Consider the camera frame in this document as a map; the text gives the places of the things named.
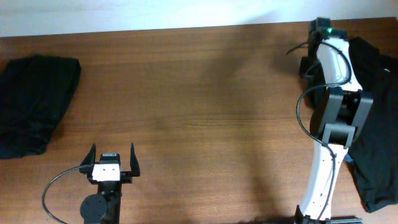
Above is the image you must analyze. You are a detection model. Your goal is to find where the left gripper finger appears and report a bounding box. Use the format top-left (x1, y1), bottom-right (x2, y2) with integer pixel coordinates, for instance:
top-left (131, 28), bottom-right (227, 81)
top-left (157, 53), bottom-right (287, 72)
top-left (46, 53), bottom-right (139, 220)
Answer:
top-left (79, 144), bottom-right (96, 174)
top-left (130, 143), bottom-right (141, 177)

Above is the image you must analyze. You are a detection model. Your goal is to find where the black t-shirt with logo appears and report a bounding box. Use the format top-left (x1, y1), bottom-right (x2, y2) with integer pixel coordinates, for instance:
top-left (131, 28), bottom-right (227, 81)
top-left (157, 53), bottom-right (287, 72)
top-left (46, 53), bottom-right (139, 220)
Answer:
top-left (349, 37), bottom-right (397, 213)

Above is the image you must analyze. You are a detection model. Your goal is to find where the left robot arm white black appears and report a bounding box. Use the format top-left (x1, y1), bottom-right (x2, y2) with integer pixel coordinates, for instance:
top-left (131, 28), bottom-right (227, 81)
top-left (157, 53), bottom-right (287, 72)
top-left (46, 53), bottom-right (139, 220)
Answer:
top-left (79, 145), bottom-right (141, 224)

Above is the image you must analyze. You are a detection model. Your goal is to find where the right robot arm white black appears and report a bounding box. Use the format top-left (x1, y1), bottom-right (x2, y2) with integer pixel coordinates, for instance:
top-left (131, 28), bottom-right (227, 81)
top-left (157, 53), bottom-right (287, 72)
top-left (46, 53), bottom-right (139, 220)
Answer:
top-left (293, 17), bottom-right (373, 223)

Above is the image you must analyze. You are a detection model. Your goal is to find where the folded black garment left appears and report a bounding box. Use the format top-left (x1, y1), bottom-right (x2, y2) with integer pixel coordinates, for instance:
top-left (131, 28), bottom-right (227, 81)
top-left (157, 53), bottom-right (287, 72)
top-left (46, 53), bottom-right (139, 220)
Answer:
top-left (1, 55), bottom-right (81, 159)

